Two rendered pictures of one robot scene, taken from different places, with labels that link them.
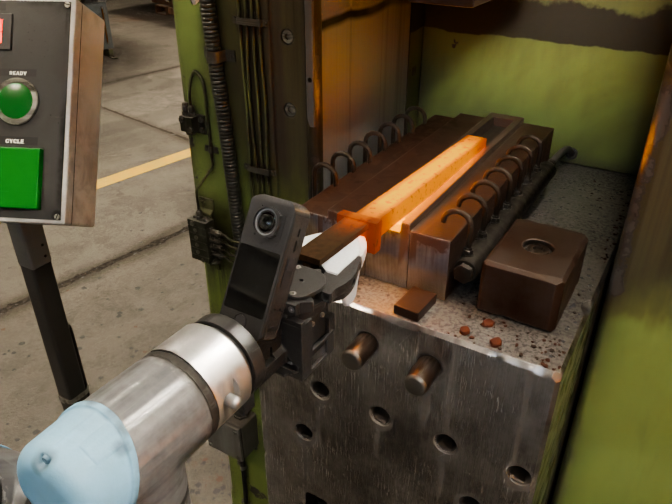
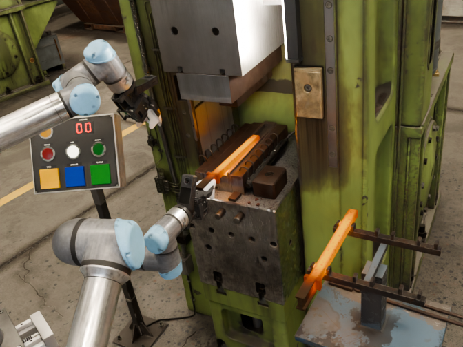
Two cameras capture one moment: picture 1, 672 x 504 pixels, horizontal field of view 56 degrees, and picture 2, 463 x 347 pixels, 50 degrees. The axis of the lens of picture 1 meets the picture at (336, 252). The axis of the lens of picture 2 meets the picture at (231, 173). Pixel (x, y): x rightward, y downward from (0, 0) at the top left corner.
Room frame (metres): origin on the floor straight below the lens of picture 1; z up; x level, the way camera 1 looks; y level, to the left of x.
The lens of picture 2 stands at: (-0.93, -0.11, 1.90)
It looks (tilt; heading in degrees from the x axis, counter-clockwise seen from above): 30 degrees down; 1
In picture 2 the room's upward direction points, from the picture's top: 8 degrees counter-clockwise
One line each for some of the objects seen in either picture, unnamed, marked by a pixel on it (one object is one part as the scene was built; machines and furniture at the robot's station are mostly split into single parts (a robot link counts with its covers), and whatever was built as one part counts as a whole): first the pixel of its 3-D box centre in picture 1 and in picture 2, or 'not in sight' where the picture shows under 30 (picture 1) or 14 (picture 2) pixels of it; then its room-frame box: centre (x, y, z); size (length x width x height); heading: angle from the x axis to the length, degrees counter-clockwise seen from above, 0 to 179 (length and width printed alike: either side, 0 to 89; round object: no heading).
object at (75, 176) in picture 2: not in sight; (75, 176); (0.73, 0.50, 1.01); 0.07 x 0.05 x 0.07; 84
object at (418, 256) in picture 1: (439, 182); (244, 153); (0.81, -0.15, 0.96); 0.42 x 0.20 x 0.09; 149
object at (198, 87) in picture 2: not in sight; (233, 66); (0.81, -0.15, 1.32); 0.42 x 0.20 x 0.10; 149
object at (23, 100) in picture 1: (16, 101); (98, 149); (0.76, 0.39, 1.09); 0.05 x 0.03 x 0.04; 59
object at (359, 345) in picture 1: (359, 351); (220, 213); (0.55, -0.03, 0.87); 0.04 x 0.03 x 0.03; 149
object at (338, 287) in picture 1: (326, 280); (204, 193); (0.47, 0.01, 1.02); 0.09 x 0.05 x 0.02; 146
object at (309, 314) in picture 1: (266, 329); (190, 208); (0.43, 0.06, 0.99); 0.12 x 0.08 x 0.09; 149
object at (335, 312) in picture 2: not in sight; (373, 322); (0.14, -0.46, 0.67); 0.40 x 0.30 x 0.02; 57
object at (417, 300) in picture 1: (415, 303); (234, 196); (0.57, -0.09, 0.92); 0.04 x 0.03 x 0.01; 146
